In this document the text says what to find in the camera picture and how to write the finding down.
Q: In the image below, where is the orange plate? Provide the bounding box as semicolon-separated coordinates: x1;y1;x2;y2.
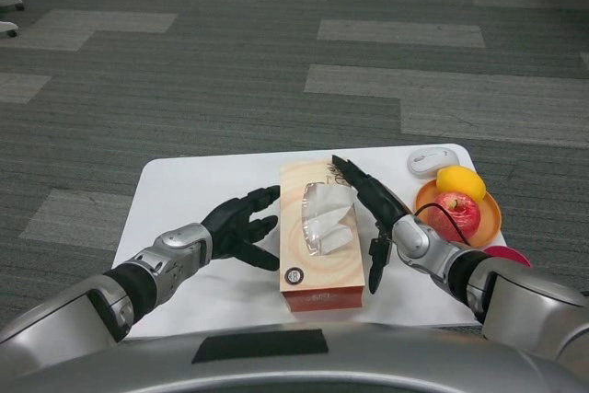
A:
414;178;503;249

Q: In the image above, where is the yellow lemon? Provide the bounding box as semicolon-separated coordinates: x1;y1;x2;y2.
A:
435;165;488;203

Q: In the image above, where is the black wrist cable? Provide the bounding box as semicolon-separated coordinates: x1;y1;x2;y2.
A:
413;202;473;247

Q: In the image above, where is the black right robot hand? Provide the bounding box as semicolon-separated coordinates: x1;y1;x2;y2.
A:
330;154;414;295

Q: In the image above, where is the wood-print tissue box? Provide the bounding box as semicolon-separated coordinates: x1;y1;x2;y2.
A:
278;158;370;313

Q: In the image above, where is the red apple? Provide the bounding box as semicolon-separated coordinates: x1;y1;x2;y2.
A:
429;191;482;243

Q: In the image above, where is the silver robot chest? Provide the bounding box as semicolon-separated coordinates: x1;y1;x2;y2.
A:
0;322;589;393

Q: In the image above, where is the pink round cup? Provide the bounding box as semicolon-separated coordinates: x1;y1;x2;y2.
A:
482;246;533;270

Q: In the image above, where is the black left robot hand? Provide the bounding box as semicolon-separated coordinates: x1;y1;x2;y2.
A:
202;184;283;272

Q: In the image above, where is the white computer mouse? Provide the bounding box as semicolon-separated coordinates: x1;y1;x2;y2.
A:
406;146;456;179

